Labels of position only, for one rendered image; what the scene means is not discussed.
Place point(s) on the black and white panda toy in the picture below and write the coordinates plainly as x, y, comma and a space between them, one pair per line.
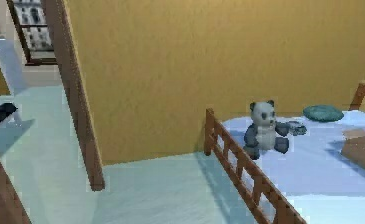
265, 130

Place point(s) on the small grey round object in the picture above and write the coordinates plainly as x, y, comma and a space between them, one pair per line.
297, 128

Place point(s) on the brown wooden bed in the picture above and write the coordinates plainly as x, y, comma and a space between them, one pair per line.
310, 166

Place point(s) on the teal round cushion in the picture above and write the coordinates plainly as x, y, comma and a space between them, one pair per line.
322, 113

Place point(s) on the brown framed window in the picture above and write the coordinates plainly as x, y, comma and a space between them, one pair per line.
35, 30

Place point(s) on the brown flat box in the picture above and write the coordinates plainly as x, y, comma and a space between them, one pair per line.
360, 150

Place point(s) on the brown wooden door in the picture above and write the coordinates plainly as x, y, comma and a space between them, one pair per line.
1, 196

